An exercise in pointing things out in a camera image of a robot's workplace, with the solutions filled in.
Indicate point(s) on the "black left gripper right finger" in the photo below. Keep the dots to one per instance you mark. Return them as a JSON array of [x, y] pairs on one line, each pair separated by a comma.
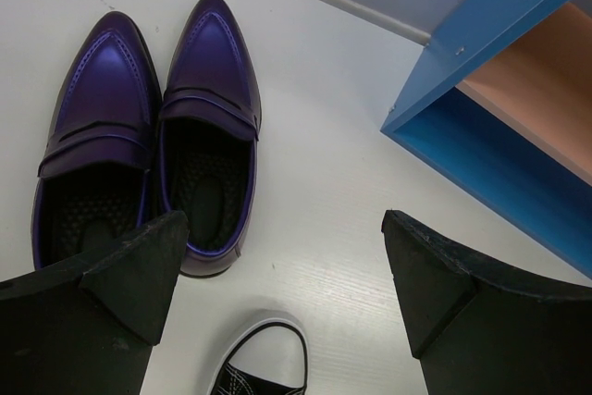
[[480, 326]]

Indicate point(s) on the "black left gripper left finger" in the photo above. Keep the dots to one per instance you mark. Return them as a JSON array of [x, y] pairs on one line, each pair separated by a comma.
[[88, 324]]

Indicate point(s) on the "purple loafer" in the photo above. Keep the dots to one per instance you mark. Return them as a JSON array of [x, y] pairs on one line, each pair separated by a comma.
[[93, 180], [207, 134]]

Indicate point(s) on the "black sneaker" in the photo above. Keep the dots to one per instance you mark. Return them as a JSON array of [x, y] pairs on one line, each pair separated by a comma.
[[266, 353]]

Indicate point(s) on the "blue and yellow shoe shelf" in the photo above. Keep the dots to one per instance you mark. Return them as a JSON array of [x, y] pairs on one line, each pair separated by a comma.
[[499, 103]]

